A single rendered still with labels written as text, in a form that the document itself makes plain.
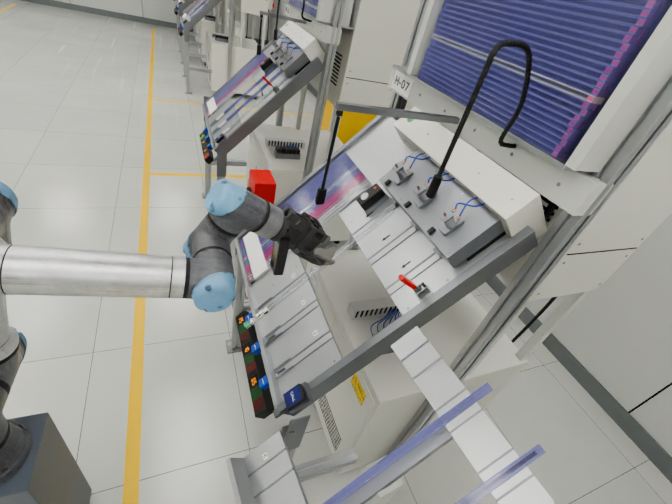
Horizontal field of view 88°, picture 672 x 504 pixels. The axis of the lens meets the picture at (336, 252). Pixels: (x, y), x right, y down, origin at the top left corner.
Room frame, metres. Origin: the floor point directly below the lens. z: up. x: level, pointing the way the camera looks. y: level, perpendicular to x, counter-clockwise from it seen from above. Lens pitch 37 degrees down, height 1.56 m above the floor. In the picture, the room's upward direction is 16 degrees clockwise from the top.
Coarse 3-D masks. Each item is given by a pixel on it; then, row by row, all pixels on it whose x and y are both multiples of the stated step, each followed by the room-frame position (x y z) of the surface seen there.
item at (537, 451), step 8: (536, 448) 0.31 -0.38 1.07; (528, 456) 0.30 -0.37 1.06; (536, 456) 0.30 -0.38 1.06; (512, 464) 0.29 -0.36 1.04; (520, 464) 0.29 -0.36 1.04; (528, 464) 0.29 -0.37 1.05; (504, 472) 0.28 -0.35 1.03; (512, 472) 0.28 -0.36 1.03; (488, 480) 0.27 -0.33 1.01; (496, 480) 0.27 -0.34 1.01; (504, 480) 0.27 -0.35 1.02; (480, 488) 0.26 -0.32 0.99; (488, 488) 0.26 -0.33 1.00; (472, 496) 0.25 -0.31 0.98; (480, 496) 0.25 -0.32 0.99
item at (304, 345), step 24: (288, 264) 0.83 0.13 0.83; (264, 288) 0.78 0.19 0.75; (288, 288) 0.75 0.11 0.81; (312, 288) 0.73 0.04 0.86; (288, 312) 0.68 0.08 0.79; (312, 312) 0.66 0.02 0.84; (264, 336) 0.62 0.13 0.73; (288, 336) 0.61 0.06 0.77; (312, 336) 0.59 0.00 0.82; (288, 360) 0.55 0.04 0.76; (312, 360) 0.54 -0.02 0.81; (336, 360) 0.52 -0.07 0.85; (288, 384) 0.49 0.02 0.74
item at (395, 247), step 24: (384, 120) 1.24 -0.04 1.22; (360, 144) 1.19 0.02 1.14; (384, 144) 1.13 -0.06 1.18; (360, 168) 1.08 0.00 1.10; (384, 168) 1.03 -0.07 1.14; (360, 216) 0.90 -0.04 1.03; (408, 216) 0.83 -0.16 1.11; (360, 240) 0.82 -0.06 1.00; (384, 240) 0.79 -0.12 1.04; (408, 240) 0.77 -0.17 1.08; (504, 240) 0.68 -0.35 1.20; (384, 264) 0.72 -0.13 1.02; (408, 264) 0.70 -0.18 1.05; (432, 264) 0.68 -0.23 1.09; (408, 288) 0.64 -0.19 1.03; (432, 288) 0.63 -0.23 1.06
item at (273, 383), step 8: (240, 248) 0.96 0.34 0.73; (240, 256) 0.92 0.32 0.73; (240, 264) 0.88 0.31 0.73; (248, 280) 0.82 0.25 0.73; (248, 288) 0.78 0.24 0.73; (248, 296) 0.75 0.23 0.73; (256, 304) 0.73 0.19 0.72; (256, 312) 0.70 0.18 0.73; (256, 328) 0.64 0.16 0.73; (264, 344) 0.60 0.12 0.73; (264, 352) 0.57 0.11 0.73; (264, 360) 0.55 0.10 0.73; (272, 368) 0.53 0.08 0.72; (272, 376) 0.51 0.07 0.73; (272, 384) 0.49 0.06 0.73; (272, 392) 0.47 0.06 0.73; (280, 400) 0.46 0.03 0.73
